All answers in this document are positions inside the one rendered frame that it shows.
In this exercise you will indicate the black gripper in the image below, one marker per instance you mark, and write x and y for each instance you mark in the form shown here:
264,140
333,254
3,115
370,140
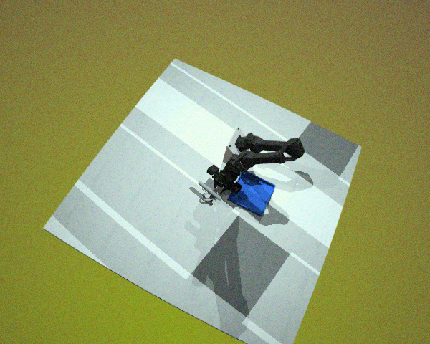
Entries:
234,187

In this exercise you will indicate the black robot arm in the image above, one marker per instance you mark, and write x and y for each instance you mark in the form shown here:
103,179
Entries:
256,144

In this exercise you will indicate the blue tray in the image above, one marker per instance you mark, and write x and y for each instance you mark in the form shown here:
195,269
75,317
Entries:
254,195

